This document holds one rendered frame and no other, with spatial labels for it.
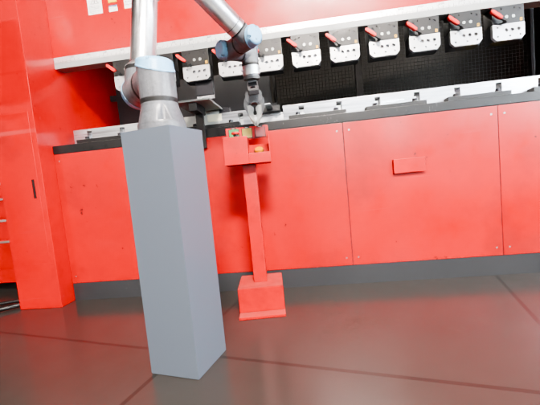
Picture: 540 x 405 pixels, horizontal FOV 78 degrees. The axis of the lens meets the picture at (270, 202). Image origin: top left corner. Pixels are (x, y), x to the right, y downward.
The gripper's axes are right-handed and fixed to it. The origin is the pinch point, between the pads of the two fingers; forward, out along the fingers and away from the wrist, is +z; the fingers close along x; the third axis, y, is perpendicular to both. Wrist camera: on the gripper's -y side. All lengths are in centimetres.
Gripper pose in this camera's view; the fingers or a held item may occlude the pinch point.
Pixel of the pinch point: (255, 122)
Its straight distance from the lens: 152.6
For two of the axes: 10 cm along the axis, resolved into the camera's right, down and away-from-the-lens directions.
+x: -10.0, 1.0, 0.1
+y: -0.1, -1.7, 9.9
